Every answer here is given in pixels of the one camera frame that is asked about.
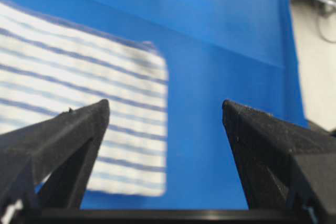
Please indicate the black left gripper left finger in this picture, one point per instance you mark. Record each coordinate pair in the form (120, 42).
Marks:
(48, 164)

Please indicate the blue white striped towel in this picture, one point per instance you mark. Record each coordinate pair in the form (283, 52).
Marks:
(50, 65)

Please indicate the blue table cloth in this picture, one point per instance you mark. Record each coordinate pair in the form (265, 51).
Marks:
(241, 50)

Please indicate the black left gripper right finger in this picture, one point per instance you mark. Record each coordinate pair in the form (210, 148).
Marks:
(282, 166)

